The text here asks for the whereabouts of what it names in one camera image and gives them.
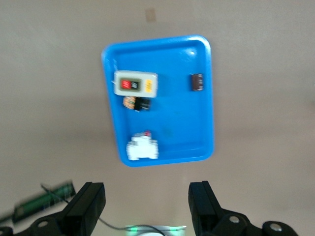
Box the small black terminal block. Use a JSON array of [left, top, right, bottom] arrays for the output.
[[190, 73, 204, 91]]

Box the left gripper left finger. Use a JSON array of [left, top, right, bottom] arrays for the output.
[[0, 181, 106, 236]]

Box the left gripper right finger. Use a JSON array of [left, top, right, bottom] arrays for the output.
[[188, 180, 300, 236]]

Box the green circuit board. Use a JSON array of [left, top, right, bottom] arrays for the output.
[[12, 181, 76, 223]]

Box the white electrical plug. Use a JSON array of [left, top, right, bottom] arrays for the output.
[[126, 130, 159, 161]]

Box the grey push button switch box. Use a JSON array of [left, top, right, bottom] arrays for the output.
[[112, 70, 159, 98]]

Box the thin black wire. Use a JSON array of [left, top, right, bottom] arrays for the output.
[[98, 217, 163, 236]]

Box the blue plastic tray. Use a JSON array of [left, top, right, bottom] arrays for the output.
[[100, 34, 215, 168]]

